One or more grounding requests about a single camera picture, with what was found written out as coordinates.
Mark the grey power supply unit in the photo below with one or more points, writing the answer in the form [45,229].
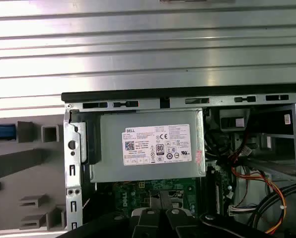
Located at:
[108,148]

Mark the black open PC case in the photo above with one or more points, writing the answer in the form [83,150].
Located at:
[72,173]

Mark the black RAM slot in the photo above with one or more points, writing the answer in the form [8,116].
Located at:
[214,196]
[210,193]
[220,199]

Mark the grey parts rack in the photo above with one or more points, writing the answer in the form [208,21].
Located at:
[26,178]

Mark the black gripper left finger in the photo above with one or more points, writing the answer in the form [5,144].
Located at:
[150,223]

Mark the green motherboard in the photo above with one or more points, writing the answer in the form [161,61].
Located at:
[128,196]

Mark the hard disk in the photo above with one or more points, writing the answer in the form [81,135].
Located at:
[1,131]

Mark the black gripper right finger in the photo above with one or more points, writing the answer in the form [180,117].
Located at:
[177,223]

